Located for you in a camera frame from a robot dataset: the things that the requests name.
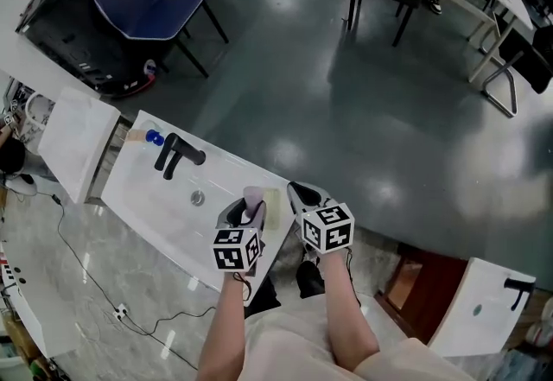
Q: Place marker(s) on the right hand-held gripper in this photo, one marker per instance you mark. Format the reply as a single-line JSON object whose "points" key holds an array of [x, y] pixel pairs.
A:
{"points": [[328, 228]]}

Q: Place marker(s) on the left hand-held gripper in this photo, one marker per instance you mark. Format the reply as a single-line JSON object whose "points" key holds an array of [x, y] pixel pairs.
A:
{"points": [[237, 249]]}

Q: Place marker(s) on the small pink cup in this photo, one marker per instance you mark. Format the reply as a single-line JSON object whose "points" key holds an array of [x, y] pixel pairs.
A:
{"points": [[252, 198]]}

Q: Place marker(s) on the pale sponge block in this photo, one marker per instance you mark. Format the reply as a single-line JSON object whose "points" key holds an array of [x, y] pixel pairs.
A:
{"points": [[274, 211]]}

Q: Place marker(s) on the person's right forearm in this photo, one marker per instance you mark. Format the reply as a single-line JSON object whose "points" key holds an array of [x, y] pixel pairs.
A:
{"points": [[350, 314]]}

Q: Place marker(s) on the person's left forearm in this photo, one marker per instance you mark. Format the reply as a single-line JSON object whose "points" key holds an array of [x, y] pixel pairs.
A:
{"points": [[224, 319]]}

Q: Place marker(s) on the round metal drain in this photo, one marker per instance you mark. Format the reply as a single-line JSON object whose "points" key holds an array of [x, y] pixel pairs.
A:
{"points": [[478, 310], [198, 198]]}

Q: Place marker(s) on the person's right black shoe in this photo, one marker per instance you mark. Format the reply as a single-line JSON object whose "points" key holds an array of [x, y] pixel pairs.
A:
{"points": [[311, 280]]}

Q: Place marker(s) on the black thick basin faucet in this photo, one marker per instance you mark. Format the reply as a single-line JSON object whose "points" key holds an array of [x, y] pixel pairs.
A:
{"points": [[179, 150]]}

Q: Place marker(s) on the white washbasin on dark cabinet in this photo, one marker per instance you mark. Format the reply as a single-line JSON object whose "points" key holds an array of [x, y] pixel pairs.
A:
{"points": [[142, 198]]}

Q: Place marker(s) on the clear blue-capped pump bottle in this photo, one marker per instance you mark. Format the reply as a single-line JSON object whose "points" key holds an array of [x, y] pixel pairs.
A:
{"points": [[153, 137]]}

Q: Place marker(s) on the cream tube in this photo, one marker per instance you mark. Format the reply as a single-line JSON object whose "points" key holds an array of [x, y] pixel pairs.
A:
{"points": [[138, 137]]}

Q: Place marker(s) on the person's beige shirt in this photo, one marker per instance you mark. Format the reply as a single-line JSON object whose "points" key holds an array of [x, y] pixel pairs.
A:
{"points": [[302, 349]]}

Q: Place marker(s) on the white floor socket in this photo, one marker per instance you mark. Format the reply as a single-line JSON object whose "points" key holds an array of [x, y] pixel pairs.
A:
{"points": [[121, 311]]}

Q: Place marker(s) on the white flat washbasin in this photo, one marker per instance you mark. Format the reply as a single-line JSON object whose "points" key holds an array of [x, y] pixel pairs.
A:
{"points": [[78, 137]]}

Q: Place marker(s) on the white washbasin on wooden cabinet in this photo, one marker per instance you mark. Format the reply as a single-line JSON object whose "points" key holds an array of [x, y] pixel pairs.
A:
{"points": [[471, 319]]}

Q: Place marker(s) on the black slim basin faucet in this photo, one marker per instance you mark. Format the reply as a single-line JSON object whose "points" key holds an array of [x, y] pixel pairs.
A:
{"points": [[520, 284]]}

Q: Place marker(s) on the blue chair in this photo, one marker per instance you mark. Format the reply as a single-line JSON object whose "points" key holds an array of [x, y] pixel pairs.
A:
{"points": [[142, 3]]}

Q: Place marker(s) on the black cart with red base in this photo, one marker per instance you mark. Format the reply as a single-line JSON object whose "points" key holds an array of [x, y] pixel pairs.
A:
{"points": [[65, 38]]}

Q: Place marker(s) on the black cantilever chair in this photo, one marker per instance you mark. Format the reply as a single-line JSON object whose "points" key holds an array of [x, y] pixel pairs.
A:
{"points": [[527, 55]]}

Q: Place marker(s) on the clear water jug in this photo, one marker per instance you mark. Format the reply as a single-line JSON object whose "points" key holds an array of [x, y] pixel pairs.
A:
{"points": [[540, 323]]}

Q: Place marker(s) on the plastic-wrapped panel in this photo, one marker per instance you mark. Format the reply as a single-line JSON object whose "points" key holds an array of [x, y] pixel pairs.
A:
{"points": [[523, 366]]}

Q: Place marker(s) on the metal rack frame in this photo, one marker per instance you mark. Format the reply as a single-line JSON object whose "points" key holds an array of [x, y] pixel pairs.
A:
{"points": [[110, 154]]}

